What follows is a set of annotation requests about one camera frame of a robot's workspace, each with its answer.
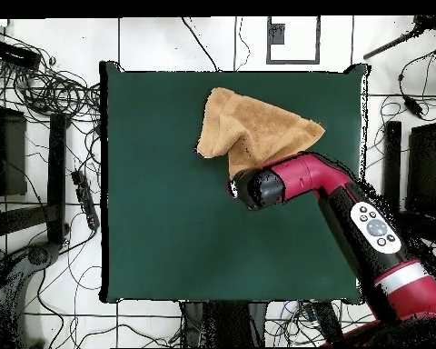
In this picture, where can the black power strip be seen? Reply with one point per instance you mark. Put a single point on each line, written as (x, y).
(327, 321)
(85, 200)

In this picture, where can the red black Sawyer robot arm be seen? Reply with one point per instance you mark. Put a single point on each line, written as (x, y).
(312, 174)

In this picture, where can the dark green table cloth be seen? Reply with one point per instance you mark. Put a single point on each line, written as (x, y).
(149, 218)

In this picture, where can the orange terry towel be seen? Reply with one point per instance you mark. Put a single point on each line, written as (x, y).
(254, 127)

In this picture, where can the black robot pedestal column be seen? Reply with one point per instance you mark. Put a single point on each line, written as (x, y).
(225, 323)

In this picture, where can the black electronics box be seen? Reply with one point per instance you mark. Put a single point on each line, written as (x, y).
(14, 54)

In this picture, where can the black tripod leg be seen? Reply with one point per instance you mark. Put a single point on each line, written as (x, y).
(392, 45)

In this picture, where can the grey square floor frame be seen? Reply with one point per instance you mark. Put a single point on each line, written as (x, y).
(276, 34)

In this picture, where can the black metal stand frame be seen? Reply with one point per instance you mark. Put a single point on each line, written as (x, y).
(391, 174)
(56, 174)

